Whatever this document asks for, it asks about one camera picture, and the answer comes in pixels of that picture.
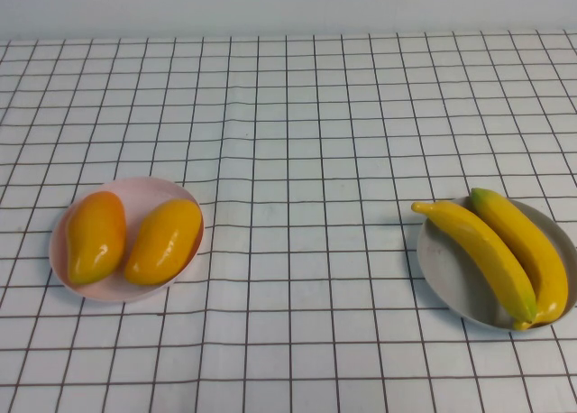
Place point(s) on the yellow mango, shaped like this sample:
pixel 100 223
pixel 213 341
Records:
pixel 164 241

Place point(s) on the orange blushed mango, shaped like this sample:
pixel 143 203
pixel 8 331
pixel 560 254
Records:
pixel 94 237

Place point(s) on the yellow banana green tip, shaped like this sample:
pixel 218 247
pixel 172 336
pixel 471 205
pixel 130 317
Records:
pixel 482 250
pixel 532 246

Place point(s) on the pink round plate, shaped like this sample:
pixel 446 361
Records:
pixel 130 192

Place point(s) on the grey round plate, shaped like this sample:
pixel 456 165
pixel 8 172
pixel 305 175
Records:
pixel 451 273

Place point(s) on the white checked tablecloth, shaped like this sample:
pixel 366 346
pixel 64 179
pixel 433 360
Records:
pixel 288 93

